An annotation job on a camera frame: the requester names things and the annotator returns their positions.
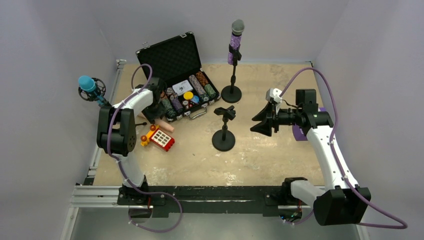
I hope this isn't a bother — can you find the pink plastic cylinder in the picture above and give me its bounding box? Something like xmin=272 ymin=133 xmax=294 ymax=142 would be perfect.
xmin=136 ymin=113 xmax=175 ymax=133

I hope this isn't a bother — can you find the black round-base mic stand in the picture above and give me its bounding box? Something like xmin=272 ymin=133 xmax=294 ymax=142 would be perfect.
xmin=221 ymin=45 xmax=242 ymax=104

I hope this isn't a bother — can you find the black tripod shock-mount stand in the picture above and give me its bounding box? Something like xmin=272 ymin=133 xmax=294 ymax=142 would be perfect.
xmin=78 ymin=77 xmax=148 ymax=127

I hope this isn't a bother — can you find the blue toy microphone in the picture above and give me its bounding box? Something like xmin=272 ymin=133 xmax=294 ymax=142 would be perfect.
xmin=78 ymin=75 xmax=111 ymax=107

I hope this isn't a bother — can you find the purple glitter microphone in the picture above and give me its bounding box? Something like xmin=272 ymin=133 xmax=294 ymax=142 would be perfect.
xmin=227 ymin=19 xmax=245 ymax=65

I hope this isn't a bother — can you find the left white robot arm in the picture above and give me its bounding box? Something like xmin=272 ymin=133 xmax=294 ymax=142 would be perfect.
xmin=96 ymin=77 xmax=166 ymax=205

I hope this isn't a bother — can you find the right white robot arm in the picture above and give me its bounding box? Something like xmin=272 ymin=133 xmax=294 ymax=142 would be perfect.
xmin=250 ymin=88 xmax=371 ymax=226

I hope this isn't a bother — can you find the purple metronome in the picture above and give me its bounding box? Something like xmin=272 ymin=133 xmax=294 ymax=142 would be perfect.
xmin=291 ymin=107 xmax=326 ymax=142

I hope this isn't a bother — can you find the red toy block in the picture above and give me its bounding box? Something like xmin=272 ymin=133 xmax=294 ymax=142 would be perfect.
xmin=149 ymin=128 xmax=175 ymax=152

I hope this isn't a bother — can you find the yellow orange toy piece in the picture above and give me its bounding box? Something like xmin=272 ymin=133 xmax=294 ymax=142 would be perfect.
xmin=140 ymin=124 xmax=159 ymax=147

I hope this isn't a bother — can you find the white card deck box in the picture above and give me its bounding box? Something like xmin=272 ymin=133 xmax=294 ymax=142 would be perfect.
xmin=172 ymin=79 xmax=194 ymax=96

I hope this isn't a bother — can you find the yellow poker chip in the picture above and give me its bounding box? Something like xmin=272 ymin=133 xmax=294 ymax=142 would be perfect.
xmin=183 ymin=91 xmax=194 ymax=101

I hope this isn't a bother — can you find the blue poker chip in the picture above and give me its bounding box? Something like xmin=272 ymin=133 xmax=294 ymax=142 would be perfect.
xmin=190 ymin=95 xmax=200 ymax=105

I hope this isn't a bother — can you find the black poker chip case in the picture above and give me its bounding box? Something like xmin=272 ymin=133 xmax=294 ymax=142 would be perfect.
xmin=135 ymin=31 xmax=221 ymax=122

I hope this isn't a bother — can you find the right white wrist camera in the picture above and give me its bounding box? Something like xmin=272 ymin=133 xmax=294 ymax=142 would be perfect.
xmin=265 ymin=88 xmax=283 ymax=104

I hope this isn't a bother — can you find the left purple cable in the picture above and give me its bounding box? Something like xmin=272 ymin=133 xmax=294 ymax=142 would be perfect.
xmin=105 ymin=63 xmax=184 ymax=233

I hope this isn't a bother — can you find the purple cable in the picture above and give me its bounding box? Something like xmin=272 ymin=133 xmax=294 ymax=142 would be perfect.
xmin=105 ymin=63 xmax=184 ymax=233
xmin=278 ymin=67 xmax=408 ymax=230

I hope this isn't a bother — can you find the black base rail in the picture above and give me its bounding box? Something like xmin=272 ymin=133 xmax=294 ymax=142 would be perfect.
xmin=117 ymin=185 xmax=308 ymax=218

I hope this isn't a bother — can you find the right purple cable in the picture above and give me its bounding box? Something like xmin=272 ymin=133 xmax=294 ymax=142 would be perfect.
xmin=278 ymin=67 xmax=408 ymax=230

